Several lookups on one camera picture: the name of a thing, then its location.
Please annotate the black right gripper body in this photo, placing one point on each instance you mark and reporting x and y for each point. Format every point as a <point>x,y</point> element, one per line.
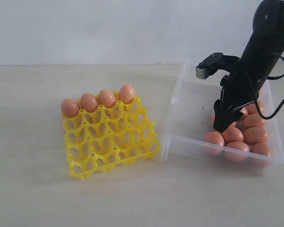
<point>237,92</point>

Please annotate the clear plastic bin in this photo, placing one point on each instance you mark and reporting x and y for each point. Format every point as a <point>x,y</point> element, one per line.
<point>189,120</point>

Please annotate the yellow plastic egg tray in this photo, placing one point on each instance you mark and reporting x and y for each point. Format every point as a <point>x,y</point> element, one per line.
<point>100,141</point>

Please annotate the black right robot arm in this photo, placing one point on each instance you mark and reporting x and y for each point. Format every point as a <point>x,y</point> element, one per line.
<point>247,75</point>

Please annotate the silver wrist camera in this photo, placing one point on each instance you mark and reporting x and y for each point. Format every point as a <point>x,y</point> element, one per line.
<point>214,62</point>

